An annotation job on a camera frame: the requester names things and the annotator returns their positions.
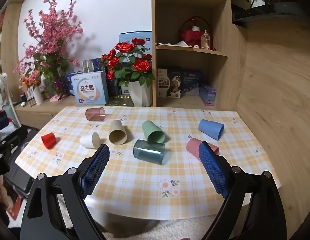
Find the wooden bookshelf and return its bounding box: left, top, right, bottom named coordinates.
left=0, top=4, right=23, bottom=110

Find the yellow checked floral tablecloth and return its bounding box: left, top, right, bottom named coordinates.
left=15, top=106, right=280, bottom=220

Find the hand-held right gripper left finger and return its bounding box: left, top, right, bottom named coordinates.
left=20, top=144, right=110, bottom=240

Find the blue white display board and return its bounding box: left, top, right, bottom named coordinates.
left=118, top=32, right=152, bottom=55

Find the red rose plant white pot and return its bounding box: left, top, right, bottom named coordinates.
left=99, top=38, right=155, bottom=107

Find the small red cup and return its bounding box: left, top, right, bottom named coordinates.
left=41, top=133, right=57, bottom=149

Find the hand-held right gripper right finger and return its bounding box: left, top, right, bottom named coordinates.
left=198, top=141, right=287, bottom=240

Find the clear perfume bottle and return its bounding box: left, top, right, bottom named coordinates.
left=201, top=30, right=211, bottom=50

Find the translucent teal cup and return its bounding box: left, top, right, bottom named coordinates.
left=133, top=139, right=166, bottom=165

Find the dark glass cabinet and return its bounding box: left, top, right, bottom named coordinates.
left=230, top=0, right=310, bottom=29

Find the light blue carton box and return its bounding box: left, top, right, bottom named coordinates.
left=71, top=71, right=109, bottom=105

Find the blister pack tray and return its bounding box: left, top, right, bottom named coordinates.
left=105, top=95, right=134, bottom=107

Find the blue white box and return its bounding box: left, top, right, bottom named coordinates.
left=66, top=71, right=80, bottom=97

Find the green cup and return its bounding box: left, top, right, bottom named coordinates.
left=141, top=120, right=166, bottom=144

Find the dark cartoon printed box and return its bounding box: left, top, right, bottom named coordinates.
left=157, top=67, right=182, bottom=98

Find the black tray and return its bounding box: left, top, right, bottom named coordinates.
left=4, top=165, right=36, bottom=198

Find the white fluffy rug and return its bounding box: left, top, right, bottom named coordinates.
left=94, top=214, right=222, bottom=240

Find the small white cup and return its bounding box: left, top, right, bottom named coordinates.
left=80, top=132, right=100, bottom=148

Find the blue cup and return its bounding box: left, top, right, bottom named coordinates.
left=198, top=119, right=225, bottom=140

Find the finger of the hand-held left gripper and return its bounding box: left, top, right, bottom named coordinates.
left=0, top=126, right=29, bottom=153

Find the red basket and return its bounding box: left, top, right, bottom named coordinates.
left=180, top=17, right=213, bottom=50

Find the pink artificial blossom bouquet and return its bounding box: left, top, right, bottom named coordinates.
left=14, top=0, right=83, bottom=98

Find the purple box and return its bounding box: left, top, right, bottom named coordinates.
left=199, top=84, right=217, bottom=106

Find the wooden shelf unit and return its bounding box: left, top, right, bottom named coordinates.
left=151, top=0, right=246, bottom=110

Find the white paper stack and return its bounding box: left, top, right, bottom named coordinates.
left=155, top=41, right=193, bottom=48

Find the white plastic bottle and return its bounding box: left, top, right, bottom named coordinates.
left=33, top=86, right=44, bottom=106

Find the pink cup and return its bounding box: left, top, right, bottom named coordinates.
left=186, top=137, right=220, bottom=161

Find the beige cup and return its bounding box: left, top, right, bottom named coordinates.
left=109, top=119, right=127, bottom=145

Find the dark blue box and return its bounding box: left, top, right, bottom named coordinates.
left=181, top=70, right=202, bottom=96

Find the translucent mauve cup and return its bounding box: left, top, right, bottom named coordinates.
left=85, top=107, right=106, bottom=122

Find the pink packet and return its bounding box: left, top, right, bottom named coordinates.
left=50, top=94, right=71, bottom=103

